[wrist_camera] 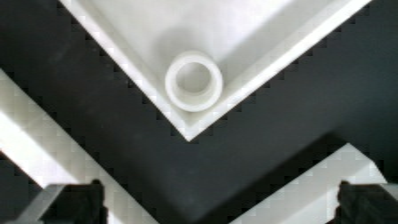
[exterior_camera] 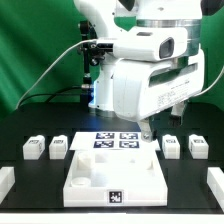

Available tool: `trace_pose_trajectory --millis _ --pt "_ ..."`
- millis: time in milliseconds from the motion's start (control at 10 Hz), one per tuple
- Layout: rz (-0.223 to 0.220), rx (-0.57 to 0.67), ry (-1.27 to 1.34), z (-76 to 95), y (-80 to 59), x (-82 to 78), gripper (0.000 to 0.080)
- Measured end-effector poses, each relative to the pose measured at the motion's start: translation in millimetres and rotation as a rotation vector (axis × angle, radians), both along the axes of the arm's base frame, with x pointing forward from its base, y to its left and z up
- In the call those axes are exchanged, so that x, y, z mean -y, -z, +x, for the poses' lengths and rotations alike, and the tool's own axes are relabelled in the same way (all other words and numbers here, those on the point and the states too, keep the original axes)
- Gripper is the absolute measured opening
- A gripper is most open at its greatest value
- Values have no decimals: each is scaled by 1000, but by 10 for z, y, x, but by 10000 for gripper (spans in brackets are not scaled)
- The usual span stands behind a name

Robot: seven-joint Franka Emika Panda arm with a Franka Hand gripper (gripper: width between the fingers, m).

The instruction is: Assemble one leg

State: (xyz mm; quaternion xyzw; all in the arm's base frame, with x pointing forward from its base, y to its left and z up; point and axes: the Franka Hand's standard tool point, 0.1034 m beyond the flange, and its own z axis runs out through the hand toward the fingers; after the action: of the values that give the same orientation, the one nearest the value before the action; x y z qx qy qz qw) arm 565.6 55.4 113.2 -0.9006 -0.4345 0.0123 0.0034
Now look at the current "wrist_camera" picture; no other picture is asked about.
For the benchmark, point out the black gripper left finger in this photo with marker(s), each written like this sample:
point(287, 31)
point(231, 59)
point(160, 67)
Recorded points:
point(76, 207)

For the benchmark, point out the white square tabletop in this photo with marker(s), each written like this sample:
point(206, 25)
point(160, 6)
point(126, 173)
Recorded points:
point(202, 48)

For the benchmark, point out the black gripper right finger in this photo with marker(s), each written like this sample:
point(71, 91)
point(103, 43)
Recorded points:
point(367, 204)

